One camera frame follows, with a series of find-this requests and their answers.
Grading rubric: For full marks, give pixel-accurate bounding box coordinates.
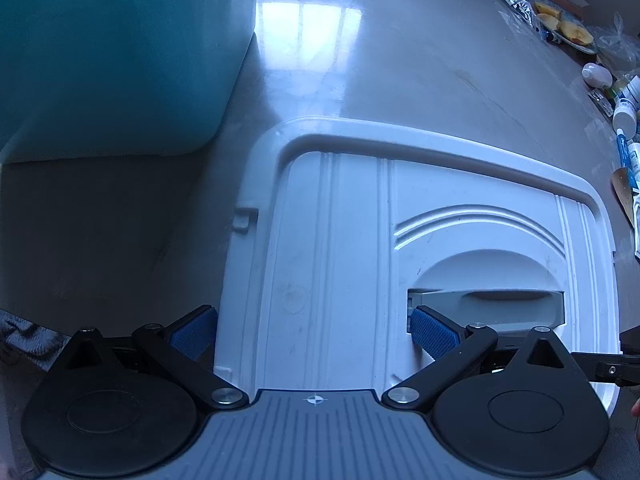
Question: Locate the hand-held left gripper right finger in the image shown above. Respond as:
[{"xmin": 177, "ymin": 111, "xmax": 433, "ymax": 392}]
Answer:
[{"xmin": 382, "ymin": 304, "xmax": 581, "ymax": 410}]

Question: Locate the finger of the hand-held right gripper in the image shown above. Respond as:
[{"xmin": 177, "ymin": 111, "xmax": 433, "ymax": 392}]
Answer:
[{"xmin": 570, "ymin": 351, "xmax": 640, "ymax": 387}]

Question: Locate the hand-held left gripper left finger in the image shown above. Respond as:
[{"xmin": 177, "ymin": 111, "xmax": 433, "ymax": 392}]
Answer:
[{"xmin": 50, "ymin": 304, "xmax": 249, "ymax": 410}]

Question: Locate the white plastic bin lid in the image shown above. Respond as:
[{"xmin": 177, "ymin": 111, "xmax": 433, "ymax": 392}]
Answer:
[{"xmin": 212, "ymin": 116, "xmax": 624, "ymax": 417}]

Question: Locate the grey knitted cloth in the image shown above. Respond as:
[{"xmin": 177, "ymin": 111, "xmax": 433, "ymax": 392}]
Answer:
[{"xmin": 0, "ymin": 309, "xmax": 68, "ymax": 363}]

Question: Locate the brown wooden piece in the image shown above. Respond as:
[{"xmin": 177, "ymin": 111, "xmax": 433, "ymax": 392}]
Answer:
[{"xmin": 610, "ymin": 167, "xmax": 637, "ymax": 233}]

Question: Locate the white and blue tube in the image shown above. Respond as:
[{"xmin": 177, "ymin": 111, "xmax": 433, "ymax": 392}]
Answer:
[{"xmin": 617, "ymin": 129, "xmax": 640, "ymax": 197}]

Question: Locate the white bottle with blue label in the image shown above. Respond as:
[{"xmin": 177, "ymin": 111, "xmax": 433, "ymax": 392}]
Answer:
[{"xmin": 612, "ymin": 76, "xmax": 640, "ymax": 137}]

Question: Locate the small white bottle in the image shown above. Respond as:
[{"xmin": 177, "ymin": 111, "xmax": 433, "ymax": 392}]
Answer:
[{"xmin": 581, "ymin": 62, "xmax": 614, "ymax": 89}]

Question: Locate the teal plastic storage bin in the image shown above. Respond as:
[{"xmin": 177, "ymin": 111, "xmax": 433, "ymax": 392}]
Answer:
[{"xmin": 0, "ymin": 0, "xmax": 259, "ymax": 164}]

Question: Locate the plate of yellow fruit slices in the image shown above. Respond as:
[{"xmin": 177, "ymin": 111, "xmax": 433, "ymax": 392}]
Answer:
[{"xmin": 529, "ymin": 0, "xmax": 599, "ymax": 55}]

